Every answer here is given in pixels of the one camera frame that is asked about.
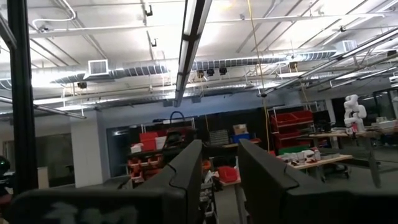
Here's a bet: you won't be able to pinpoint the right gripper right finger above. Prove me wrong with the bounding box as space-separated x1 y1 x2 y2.
237 138 398 224

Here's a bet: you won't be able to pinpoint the blue storage bin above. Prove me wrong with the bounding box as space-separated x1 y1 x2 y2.
232 133 252 145

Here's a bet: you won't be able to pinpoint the yellow hanging cable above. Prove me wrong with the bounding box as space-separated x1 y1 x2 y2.
246 0 272 153

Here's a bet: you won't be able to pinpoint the red storage bin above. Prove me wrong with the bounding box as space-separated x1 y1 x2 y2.
217 165 239 184

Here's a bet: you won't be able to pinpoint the red storage box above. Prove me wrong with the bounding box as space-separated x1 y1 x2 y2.
139 131 160 152

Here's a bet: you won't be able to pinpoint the white ceiling air vent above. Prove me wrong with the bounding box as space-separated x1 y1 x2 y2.
87 58 110 77

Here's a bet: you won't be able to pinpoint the cluttered workbench gray legs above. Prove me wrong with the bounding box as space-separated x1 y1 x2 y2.
277 148 383 189

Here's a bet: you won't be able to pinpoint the long ceiling light fixture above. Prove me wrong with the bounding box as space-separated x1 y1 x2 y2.
173 0 213 108

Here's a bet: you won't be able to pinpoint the rack with red bins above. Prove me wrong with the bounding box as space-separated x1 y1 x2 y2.
269 108 315 149

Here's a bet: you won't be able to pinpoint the silver flexible air duct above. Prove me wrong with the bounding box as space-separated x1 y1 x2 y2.
49 49 340 85

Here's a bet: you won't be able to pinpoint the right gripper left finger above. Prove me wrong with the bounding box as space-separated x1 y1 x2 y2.
6 139 203 224

